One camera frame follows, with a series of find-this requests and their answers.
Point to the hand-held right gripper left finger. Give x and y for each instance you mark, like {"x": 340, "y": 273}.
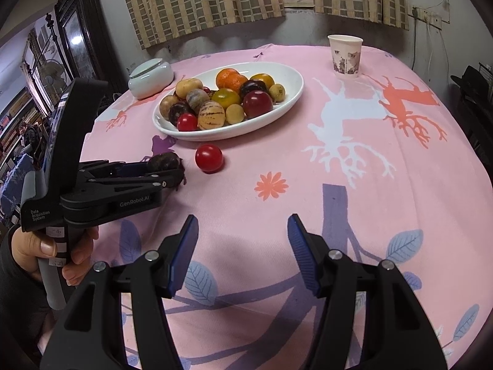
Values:
{"x": 183, "y": 262}

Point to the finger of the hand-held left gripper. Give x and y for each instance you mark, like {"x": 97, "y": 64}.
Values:
{"x": 161, "y": 183}
{"x": 133, "y": 168}

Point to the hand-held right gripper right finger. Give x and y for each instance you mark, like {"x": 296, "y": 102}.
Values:
{"x": 304, "y": 262}

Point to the dark brown water chestnut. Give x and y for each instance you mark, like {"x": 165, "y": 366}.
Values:
{"x": 163, "y": 161}
{"x": 252, "y": 86}
{"x": 180, "y": 112}

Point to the tan round fruit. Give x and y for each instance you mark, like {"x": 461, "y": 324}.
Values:
{"x": 167, "y": 106}

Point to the striped pepino melon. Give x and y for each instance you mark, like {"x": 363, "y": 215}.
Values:
{"x": 211, "y": 116}

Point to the yellow passion fruit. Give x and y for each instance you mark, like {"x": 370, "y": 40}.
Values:
{"x": 188, "y": 84}

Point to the small yellow loquat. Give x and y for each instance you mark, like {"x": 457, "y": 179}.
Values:
{"x": 235, "y": 113}
{"x": 277, "y": 91}

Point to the green yellow tomato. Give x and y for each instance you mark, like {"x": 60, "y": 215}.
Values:
{"x": 226, "y": 98}

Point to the white oval plate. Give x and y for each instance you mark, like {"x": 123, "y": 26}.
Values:
{"x": 289, "y": 81}

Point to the person's left forearm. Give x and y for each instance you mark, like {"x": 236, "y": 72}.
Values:
{"x": 23, "y": 308}

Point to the person's left hand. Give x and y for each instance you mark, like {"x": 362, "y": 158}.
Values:
{"x": 81, "y": 250}

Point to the white lidded ceramic jar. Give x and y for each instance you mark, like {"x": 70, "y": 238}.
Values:
{"x": 150, "y": 79}

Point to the large dark red plum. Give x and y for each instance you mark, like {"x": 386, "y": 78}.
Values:
{"x": 258, "y": 105}

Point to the pink printed tablecloth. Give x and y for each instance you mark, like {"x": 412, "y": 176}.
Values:
{"x": 366, "y": 154}

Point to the standing fan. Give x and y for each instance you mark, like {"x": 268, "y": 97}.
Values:
{"x": 52, "y": 73}

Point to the dark wooden mirror cabinet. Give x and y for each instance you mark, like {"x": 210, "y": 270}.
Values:
{"x": 83, "y": 34}

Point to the yellow orange tomato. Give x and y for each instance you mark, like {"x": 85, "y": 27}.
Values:
{"x": 263, "y": 80}

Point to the patterned paper cup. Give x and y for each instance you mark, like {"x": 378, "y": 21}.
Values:
{"x": 345, "y": 56}

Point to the black device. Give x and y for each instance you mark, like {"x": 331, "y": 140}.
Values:
{"x": 470, "y": 81}

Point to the white wall socket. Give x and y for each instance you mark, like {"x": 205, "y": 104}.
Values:
{"x": 429, "y": 15}

